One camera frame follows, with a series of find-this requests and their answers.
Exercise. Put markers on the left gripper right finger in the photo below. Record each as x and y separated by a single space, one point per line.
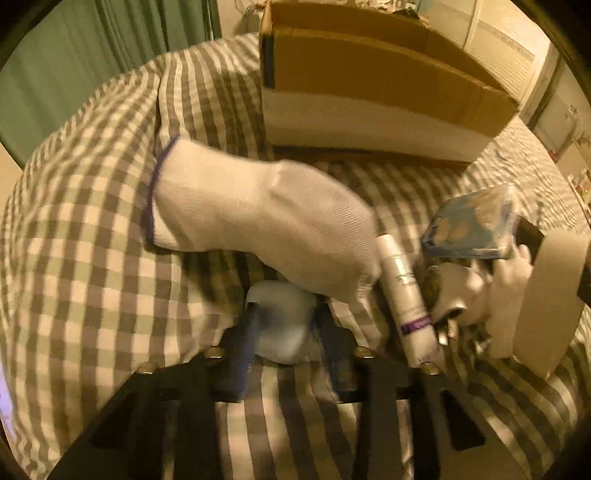
450 439

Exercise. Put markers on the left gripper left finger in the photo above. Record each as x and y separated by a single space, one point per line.
125 440

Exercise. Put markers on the pale blue round object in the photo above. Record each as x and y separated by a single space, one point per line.
288 312

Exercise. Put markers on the white sock purple trim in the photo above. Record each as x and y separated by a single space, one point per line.
301 222

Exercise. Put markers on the white cosmetic tube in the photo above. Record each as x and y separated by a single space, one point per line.
399 283

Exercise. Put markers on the grey checked bed cover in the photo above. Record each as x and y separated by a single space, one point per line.
84 303

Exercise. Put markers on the blue tissue packet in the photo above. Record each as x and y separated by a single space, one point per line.
479 225

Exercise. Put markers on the open cardboard box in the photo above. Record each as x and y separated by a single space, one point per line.
345 78

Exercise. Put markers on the white louvered wardrobe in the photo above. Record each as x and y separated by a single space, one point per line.
504 40

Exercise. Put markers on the green curtain left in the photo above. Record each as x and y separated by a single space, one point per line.
55 54

